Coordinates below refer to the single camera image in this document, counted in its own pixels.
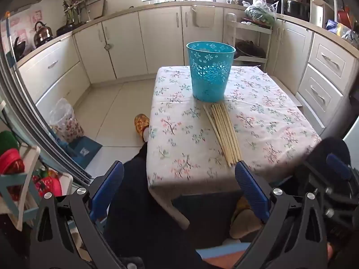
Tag black frying pan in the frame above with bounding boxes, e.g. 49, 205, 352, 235
56, 23, 77, 37

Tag steel cooking pot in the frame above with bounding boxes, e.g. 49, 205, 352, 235
286, 0, 310, 21

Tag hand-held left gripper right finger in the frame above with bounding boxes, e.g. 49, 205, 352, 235
234, 160, 330, 269

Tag black wok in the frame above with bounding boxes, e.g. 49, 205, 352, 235
13, 36, 28, 61

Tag plastic bag of greens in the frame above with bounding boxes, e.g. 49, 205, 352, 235
243, 0, 279, 26

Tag floral tablecloth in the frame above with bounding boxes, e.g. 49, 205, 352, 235
146, 66, 322, 195

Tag blue floor scale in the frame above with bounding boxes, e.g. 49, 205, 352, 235
69, 137, 104, 169

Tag person's right hand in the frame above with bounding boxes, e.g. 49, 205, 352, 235
326, 241, 341, 269

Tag white trolley rack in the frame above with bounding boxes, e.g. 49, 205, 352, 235
223, 13, 273, 72

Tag white electric kettle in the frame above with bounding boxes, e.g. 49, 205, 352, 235
309, 0, 334, 28

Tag bundle of wooden chopsticks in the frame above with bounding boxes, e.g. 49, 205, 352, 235
202, 103, 243, 168

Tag grey refrigerator door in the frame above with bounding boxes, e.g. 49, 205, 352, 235
0, 11, 93, 185

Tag dark bowl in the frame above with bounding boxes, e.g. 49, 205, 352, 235
235, 41, 266, 59

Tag blue packet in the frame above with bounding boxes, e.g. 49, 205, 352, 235
325, 20, 342, 36

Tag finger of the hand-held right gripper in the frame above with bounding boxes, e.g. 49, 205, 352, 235
325, 154, 354, 182

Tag white hanging door bin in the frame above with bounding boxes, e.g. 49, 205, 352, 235
191, 5, 216, 28

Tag tan slipper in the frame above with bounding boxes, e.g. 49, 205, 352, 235
229, 196, 265, 239

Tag leaning cutting board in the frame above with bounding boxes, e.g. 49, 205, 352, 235
83, 0, 106, 23

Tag cream kitchen base cabinets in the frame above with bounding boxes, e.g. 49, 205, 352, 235
15, 4, 359, 138

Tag white storage rack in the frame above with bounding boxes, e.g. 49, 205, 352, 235
0, 145, 74, 232

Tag red net bag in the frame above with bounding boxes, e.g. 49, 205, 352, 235
0, 149, 25, 175

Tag wall utensil rack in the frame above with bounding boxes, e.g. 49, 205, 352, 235
62, 0, 100, 24

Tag floral bin with plastic bag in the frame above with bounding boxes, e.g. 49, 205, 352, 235
49, 98, 85, 144

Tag teal perforated plastic basket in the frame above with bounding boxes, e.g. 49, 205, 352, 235
186, 41, 236, 103

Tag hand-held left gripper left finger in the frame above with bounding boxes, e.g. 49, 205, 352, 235
29, 160, 125, 269

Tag steel kettle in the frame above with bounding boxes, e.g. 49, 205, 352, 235
34, 22, 54, 47

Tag yellow patterned slipper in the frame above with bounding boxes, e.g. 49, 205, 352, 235
134, 113, 150, 138

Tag pink wall stickers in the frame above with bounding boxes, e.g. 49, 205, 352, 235
11, 10, 43, 35

